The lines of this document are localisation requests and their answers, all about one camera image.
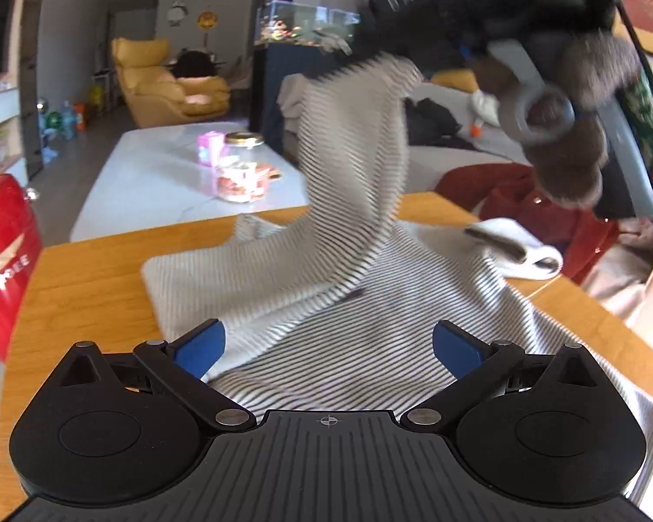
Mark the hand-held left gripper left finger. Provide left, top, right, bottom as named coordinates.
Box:
left=57, top=318, right=259, bottom=433

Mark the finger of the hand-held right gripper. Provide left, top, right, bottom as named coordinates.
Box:
left=353, top=0, right=447, bottom=69

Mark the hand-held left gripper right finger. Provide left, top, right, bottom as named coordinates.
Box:
left=400, top=320, right=602, bottom=433

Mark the striped knit sweater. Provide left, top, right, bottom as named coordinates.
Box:
left=141, top=54, right=653, bottom=521

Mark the person's right hand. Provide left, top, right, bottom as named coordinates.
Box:
left=476, top=38, right=644, bottom=210

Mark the glass aquarium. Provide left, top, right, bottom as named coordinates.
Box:
left=257, top=0, right=363, bottom=51

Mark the black jacket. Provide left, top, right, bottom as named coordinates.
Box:
left=405, top=98, right=478, bottom=151

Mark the white garment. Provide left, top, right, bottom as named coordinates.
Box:
left=464, top=217, right=565, bottom=281

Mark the beige sofa throw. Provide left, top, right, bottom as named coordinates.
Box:
left=277, top=73, right=317, bottom=123

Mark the dark aquarium cabinet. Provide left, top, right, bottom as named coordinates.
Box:
left=249, top=42, right=356, bottom=156

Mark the grey sofa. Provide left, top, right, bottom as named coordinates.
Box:
left=279, top=73, right=535, bottom=197

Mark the red garment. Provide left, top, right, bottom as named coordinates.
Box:
left=434, top=163, right=622, bottom=284

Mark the grey cloth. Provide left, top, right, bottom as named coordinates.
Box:
left=581, top=250, right=653, bottom=334

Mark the white coffee table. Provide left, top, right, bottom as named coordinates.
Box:
left=70, top=121, right=311, bottom=243

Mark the glass jar with gold lid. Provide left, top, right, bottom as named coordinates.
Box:
left=216, top=131, right=274, bottom=204

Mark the green patterned cloth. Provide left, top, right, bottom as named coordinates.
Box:
left=620, top=65, right=653, bottom=203

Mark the pink container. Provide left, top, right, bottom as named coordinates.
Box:
left=197, top=131, right=227, bottom=167

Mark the black chair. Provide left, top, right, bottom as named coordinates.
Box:
left=171, top=50, right=219, bottom=78

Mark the red kitchen appliance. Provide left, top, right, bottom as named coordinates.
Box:
left=0, top=173, right=43, bottom=363

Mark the yellow leather armchair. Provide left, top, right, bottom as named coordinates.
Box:
left=110, top=37, right=231, bottom=128

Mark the astronaut toy figure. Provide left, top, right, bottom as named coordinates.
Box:
left=37, top=96, right=64, bottom=160

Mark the white television cabinet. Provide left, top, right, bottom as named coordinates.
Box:
left=0, top=87, right=31, bottom=188

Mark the dark glass cabinet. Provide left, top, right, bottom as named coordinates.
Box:
left=19, top=0, right=51, bottom=181

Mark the black cable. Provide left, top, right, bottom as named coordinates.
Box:
left=612, top=0, right=653, bottom=254

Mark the yellow hanging wall ornament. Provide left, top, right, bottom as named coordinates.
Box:
left=197, top=7, right=219, bottom=50

